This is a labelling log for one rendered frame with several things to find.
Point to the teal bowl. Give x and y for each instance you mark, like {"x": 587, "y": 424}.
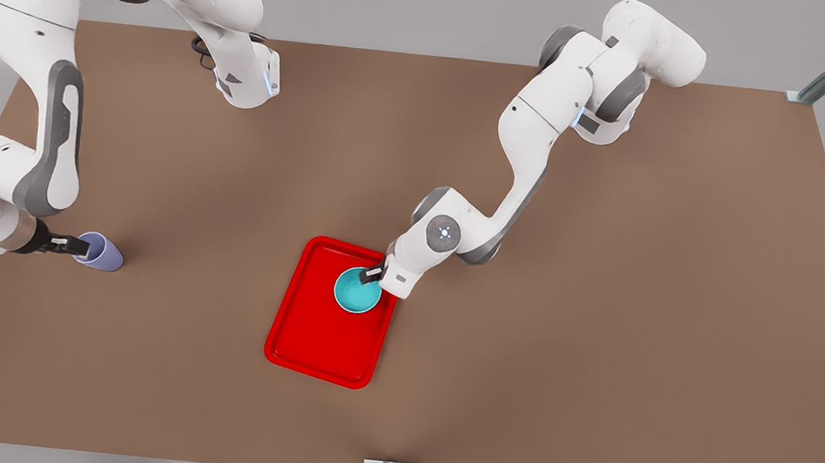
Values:
{"x": 357, "y": 292}

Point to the lavender cup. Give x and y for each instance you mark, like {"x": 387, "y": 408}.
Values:
{"x": 102, "y": 253}

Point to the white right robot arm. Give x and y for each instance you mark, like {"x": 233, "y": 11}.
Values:
{"x": 28, "y": 56}

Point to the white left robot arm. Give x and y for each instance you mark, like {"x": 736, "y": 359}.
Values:
{"x": 540, "y": 130}

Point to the red tray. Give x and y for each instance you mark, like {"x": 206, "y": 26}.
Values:
{"x": 324, "y": 322}

